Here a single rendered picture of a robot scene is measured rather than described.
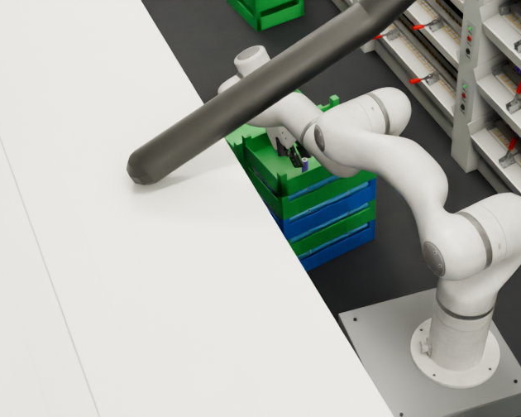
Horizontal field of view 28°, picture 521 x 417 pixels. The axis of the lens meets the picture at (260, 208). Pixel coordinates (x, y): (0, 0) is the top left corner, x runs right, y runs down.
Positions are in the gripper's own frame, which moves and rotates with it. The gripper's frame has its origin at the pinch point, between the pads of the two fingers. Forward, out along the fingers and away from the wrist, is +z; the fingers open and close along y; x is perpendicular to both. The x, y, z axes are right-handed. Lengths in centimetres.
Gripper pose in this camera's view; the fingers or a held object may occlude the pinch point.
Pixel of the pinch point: (300, 155)
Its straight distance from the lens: 269.9
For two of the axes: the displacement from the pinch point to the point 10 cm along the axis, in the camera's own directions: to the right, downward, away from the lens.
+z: 4.2, 7.8, 4.7
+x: 7.6, -0.3, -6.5
